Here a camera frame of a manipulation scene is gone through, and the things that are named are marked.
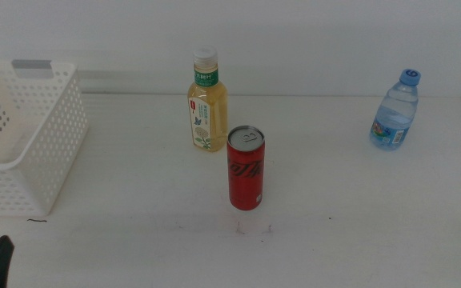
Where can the yellow tea bottle green label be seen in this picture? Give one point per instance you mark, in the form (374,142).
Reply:
(210,116)

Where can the white perforated plastic basket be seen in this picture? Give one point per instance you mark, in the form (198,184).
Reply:
(54,160)

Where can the red cola can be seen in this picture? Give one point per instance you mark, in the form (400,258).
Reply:
(246,180)

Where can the small water bottle blue cap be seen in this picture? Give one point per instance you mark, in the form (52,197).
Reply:
(394,116)

